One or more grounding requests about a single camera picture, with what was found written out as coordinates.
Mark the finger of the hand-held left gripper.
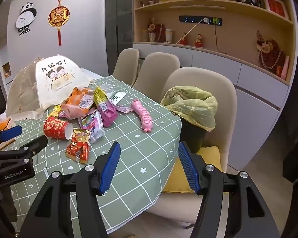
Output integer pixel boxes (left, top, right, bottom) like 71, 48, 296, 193
0, 126, 22, 152
0, 135, 48, 161

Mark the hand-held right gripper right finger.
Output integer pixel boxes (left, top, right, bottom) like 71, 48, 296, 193
178, 141, 281, 238

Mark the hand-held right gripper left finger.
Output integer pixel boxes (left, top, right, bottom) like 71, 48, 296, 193
19, 142, 121, 238

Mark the black waste bin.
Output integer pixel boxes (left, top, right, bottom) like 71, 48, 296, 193
180, 119, 208, 154

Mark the red paper cup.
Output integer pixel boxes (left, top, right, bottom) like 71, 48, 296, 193
43, 116, 73, 140

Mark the red gold snack wrapper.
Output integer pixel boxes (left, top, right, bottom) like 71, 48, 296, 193
65, 128, 91, 164

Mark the pink cartoon snack packet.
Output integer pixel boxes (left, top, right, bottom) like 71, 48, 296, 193
81, 110, 105, 144

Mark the yellow candy wrapper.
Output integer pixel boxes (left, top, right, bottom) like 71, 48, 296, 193
47, 105, 64, 119

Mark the salmon pink plastic bag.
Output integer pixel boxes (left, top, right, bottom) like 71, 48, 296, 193
60, 103, 96, 120

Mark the magenta yellow snack packet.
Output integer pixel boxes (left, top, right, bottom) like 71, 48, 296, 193
93, 86, 118, 127

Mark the white printed packet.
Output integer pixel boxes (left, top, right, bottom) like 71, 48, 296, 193
110, 92, 127, 105

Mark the orange plastic packet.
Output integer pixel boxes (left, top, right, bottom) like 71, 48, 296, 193
63, 87, 97, 109

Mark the yellow seat cushion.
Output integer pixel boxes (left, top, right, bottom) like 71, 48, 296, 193
162, 146, 222, 194

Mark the green checkered tablecloth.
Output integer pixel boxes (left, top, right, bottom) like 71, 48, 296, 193
5, 73, 183, 233

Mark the beige dining chair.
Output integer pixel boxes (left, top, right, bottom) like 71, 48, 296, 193
146, 67, 237, 230
132, 52, 180, 92
112, 48, 140, 85

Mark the pink caterpillar toy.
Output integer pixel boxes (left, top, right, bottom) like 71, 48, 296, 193
131, 99, 153, 133

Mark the cartoon print mesh food cover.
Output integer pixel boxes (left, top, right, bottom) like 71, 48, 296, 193
6, 55, 96, 121

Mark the white lower cabinet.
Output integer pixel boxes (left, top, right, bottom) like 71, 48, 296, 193
133, 42, 289, 169

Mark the dark red bag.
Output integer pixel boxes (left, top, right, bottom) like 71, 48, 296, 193
156, 23, 166, 43

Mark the pink flat box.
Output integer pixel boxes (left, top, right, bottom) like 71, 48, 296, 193
281, 56, 290, 80

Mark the dark glass door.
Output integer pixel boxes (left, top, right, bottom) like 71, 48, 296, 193
105, 0, 134, 77

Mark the brown handbag with flowers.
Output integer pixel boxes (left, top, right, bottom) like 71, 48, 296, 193
256, 30, 283, 70

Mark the artificial flower vase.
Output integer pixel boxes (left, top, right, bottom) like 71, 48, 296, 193
148, 18, 157, 42

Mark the black power strip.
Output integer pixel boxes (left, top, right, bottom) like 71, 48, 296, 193
179, 15, 222, 27

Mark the red framed picture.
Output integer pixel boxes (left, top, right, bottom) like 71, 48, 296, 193
262, 0, 289, 20

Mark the panda wall clock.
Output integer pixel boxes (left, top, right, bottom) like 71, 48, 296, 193
16, 2, 38, 36

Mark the red gold knot wall ornament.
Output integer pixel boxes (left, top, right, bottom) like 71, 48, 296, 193
48, 0, 71, 46

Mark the black cable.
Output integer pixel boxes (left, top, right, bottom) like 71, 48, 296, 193
214, 25, 230, 54

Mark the white cable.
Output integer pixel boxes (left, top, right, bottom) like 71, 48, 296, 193
175, 20, 206, 44

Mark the wooden wall shelf unit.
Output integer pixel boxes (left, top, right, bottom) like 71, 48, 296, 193
133, 0, 295, 86

